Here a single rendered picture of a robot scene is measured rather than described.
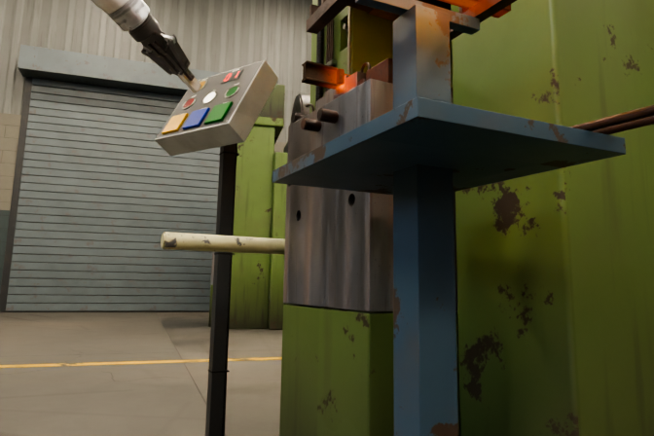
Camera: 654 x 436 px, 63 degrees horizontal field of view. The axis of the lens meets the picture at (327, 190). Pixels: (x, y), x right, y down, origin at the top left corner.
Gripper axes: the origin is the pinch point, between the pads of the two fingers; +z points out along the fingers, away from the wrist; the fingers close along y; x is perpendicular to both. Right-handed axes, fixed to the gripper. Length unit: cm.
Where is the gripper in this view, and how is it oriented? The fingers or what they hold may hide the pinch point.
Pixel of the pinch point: (190, 80)
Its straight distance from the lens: 158.1
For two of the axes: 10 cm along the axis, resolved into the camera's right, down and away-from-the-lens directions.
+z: 5.0, 6.2, 6.0
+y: 8.1, -0.9, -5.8
